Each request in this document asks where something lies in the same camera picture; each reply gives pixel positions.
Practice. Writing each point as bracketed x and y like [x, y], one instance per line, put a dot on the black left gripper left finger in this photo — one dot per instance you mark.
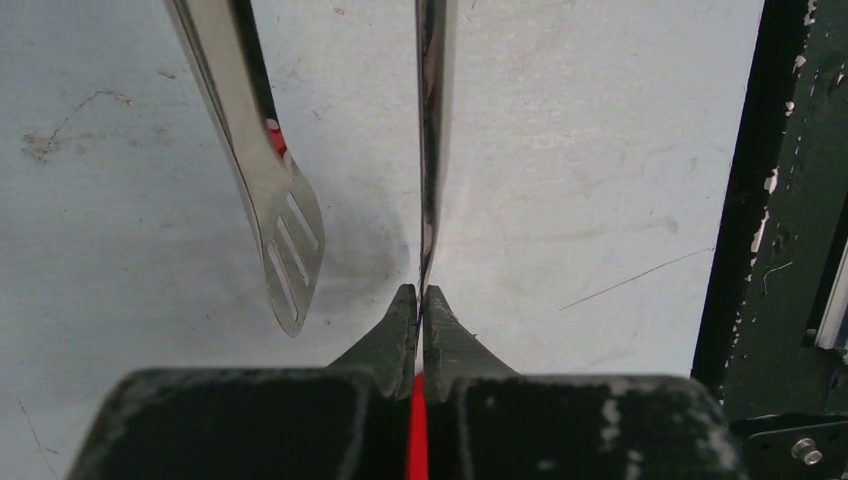
[347, 420]

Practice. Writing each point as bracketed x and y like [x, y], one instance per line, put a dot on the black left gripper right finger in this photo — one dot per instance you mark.
[486, 421]

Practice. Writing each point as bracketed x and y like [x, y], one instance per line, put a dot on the steel tongs white handle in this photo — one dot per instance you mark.
[221, 42]

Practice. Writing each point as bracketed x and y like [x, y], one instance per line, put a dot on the red box lid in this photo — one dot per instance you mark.
[417, 458]

